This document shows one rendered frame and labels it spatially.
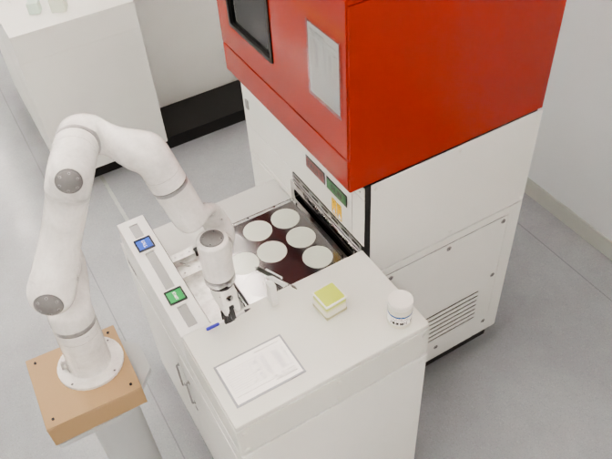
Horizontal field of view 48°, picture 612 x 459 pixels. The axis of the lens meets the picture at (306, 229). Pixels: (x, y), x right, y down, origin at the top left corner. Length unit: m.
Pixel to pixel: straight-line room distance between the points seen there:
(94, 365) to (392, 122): 1.07
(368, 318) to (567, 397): 1.32
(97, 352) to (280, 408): 0.54
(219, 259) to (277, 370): 0.36
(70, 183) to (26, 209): 2.61
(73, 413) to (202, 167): 2.31
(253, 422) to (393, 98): 0.92
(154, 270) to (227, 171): 1.87
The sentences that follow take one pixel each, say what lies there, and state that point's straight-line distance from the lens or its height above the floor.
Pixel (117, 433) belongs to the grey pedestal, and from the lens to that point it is 2.32.
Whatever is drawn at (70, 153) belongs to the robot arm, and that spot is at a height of 1.66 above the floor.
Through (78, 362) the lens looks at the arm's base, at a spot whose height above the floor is 0.98.
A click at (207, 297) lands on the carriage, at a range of 2.22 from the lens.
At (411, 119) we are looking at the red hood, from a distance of 1.97.
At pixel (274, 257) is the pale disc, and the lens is 2.27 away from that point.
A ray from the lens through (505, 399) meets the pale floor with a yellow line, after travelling 3.06.
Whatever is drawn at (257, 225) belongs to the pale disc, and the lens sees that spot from 2.38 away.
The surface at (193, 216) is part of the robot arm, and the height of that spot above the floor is 1.43.
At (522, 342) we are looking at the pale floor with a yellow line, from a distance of 3.24.
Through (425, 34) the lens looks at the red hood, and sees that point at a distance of 1.85.
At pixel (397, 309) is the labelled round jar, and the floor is 1.06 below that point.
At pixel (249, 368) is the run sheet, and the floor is 0.97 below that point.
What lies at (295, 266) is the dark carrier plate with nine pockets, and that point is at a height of 0.90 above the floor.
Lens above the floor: 2.56
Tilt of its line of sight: 45 degrees down
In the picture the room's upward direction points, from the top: 4 degrees counter-clockwise
